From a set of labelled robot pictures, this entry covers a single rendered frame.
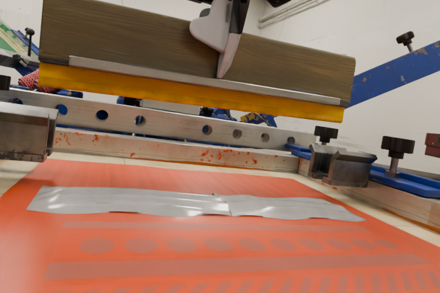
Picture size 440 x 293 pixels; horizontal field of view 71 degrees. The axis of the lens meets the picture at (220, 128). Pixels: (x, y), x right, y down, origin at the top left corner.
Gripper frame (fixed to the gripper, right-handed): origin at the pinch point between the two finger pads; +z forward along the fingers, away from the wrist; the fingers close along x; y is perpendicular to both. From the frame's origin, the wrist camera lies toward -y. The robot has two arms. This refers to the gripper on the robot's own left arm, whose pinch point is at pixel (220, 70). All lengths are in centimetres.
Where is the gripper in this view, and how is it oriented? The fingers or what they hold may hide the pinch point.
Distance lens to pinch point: 40.2
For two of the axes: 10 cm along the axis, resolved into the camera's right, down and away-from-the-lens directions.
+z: -1.6, 9.9, 0.5
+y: -9.3, -1.3, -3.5
